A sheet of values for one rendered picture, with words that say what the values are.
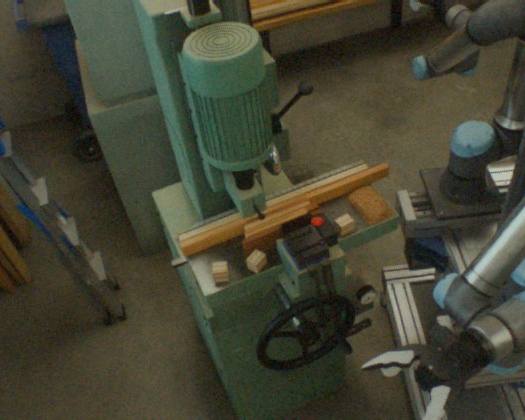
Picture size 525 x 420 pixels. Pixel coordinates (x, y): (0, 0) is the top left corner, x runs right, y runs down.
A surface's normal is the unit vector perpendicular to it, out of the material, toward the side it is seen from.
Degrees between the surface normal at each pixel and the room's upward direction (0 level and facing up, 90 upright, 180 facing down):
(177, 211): 0
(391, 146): 0
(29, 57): 90
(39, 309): 1
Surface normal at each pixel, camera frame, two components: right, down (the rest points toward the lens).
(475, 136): -0.22, -0.65
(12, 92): 0.33, 0.66
